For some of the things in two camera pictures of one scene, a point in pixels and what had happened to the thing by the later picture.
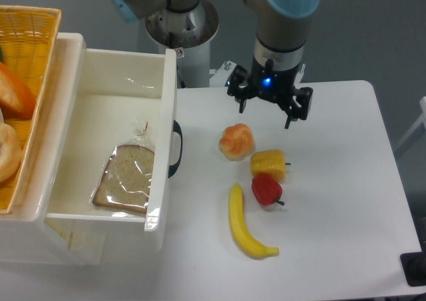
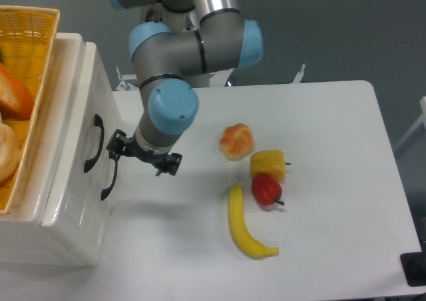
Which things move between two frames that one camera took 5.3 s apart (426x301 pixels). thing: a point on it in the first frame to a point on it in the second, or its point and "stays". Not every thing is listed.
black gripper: (273, 84) to (120, 143)
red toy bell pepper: (267, 189) stays
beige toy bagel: (10, 152) stays
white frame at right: (422, 119) stays
